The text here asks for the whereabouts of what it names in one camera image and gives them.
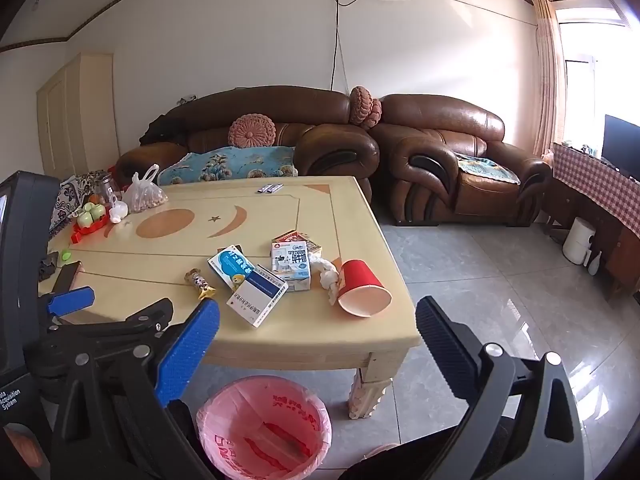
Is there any person's right leg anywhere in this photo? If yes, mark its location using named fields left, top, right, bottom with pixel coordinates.
left=340, top=415, right=516, bottom=480

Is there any blue medicine box with bear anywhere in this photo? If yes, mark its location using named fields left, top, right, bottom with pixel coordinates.
left=207, top=245, right=256, bottom=291

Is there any black hanging cable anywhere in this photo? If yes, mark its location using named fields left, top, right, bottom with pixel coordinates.
left=327, top=0, right=351, bottom=93

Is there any light slipper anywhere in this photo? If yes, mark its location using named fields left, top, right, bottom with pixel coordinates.
left=364, top=442, right=401, bottom=461

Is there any smartphone with pink case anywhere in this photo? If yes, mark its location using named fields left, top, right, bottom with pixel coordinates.
left=52, top=260, right=83, bottom=293

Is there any window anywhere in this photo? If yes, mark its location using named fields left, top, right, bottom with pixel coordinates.
left=550, top=0, right=640, bottom=146

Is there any bin with pink liner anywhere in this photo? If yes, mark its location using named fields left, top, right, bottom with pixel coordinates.
left=196, top=376, right=332, bottom=480

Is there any cream coffee table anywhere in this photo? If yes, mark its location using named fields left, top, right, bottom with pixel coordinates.
left=37, top=176, right=422, bottom=420

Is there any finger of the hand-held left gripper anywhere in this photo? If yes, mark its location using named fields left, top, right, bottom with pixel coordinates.
left=30, top=298, right=174, bottom=358
left=40, top=286, right=96, bottom=331

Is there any wooden television cabinet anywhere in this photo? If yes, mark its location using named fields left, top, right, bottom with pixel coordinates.
left=542, top=170, right=640, bottom=301

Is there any brown leather armchair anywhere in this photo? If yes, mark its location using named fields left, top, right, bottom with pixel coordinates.
left=370, top=94, right=551, bottom=228

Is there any red checkered tablecloth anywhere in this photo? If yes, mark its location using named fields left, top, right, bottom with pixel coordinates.
left=551, top=142, right=640, bottom=236

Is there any twisted white tissue paper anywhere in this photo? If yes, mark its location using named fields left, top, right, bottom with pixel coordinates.
left=306, top=252, right=346, bottom=306

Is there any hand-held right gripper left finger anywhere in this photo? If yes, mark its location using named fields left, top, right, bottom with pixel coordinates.
left=50, top=299, right=221, bottom=480

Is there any long brown leather sofa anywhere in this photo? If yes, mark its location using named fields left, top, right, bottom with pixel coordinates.
left=117, top=85, right=381, bottom=201

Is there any glass jar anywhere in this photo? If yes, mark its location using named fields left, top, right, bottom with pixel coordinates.
left=92, top=171, right=121, bottom=206

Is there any red paper cup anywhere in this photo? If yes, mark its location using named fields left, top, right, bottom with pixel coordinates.
left=337, top=259, right=392, bottom=319

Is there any black television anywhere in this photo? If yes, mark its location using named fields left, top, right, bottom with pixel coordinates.
left=601, top=114, right=640, bottom=181

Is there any white air fryer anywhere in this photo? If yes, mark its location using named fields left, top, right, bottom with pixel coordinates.
left=562, top=217, right=597, bottom=266

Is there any gold brown candy wrapper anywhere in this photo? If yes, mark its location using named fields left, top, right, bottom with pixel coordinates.
left=185, top=269, right=217, bottom=301

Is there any red plastic tray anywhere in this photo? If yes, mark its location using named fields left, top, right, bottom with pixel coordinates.
left=70, top=205, right=111, bottom=245

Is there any pink curtain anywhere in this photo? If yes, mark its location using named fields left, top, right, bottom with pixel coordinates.
left=531, top=0, right=568, bottom=158

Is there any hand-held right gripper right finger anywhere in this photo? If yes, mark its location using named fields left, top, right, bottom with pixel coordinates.
left=416, top=296, right=586, bottom=480

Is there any black and white floral bedspread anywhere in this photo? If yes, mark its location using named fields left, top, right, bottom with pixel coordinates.
left=47, top=174, right=101, bottom=235

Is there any blue armchair seat cover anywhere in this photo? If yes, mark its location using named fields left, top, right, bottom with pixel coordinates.
left=452, top=152, right=521, bottom=186

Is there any plastic bag of nuts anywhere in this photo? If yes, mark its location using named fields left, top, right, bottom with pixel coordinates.
left=121, top=164, right=169, bottom=213

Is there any red card box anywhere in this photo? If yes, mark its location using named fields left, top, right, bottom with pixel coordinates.
left=272, top=231, right=321, bottom=256

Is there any blue floral cushion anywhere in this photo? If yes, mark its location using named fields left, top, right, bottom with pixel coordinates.
left=157, top=145, right=299, bottom=186

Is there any white and blue medicine box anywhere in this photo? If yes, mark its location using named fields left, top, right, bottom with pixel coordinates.
left=226, top=263, right=288, bottom=328

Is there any white milk carton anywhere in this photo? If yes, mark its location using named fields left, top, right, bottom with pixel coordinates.
left=271, top=240, right=312, bottom=293

